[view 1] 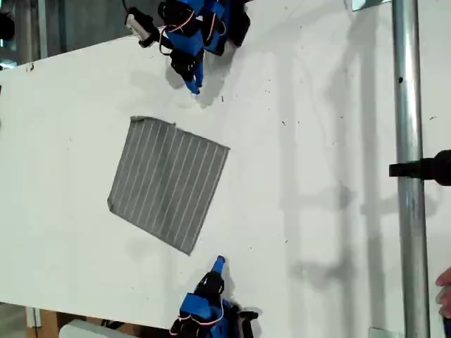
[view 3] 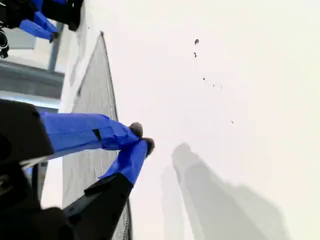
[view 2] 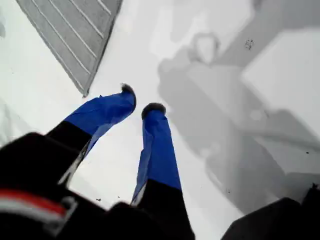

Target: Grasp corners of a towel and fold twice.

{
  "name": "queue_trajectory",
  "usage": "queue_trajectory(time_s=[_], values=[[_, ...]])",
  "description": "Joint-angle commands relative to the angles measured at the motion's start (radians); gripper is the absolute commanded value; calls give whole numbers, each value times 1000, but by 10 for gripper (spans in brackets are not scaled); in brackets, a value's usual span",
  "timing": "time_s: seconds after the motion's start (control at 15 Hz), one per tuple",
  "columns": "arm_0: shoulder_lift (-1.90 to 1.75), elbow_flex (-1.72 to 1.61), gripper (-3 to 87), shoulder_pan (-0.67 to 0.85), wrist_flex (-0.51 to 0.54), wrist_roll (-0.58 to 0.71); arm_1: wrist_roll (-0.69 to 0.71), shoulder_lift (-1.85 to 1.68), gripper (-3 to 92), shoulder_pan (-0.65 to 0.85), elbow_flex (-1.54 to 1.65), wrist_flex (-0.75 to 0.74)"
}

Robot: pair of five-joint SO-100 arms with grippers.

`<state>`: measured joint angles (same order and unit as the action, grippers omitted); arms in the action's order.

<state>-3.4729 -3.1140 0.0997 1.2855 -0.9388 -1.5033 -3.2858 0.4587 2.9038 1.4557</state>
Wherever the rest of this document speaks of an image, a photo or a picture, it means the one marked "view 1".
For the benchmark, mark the grey striped towel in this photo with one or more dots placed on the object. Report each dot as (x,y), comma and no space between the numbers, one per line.
(169,183)

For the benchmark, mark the person's hand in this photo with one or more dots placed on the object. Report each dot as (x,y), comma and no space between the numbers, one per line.
(445,281)

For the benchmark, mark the white box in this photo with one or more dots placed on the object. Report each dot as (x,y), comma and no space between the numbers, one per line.
(81,331)

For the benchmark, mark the black round object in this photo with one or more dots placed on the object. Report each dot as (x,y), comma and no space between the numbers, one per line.
(5,26)

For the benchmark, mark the black clamp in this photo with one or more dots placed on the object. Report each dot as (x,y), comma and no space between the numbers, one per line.
(430,169)

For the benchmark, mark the black camera box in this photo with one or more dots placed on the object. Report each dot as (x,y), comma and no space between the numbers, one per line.
(141,24)

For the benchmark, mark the white table bracket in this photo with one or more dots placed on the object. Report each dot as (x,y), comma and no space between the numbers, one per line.
(32,317)

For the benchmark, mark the steel post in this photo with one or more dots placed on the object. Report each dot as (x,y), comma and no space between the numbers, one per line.
(408,105)

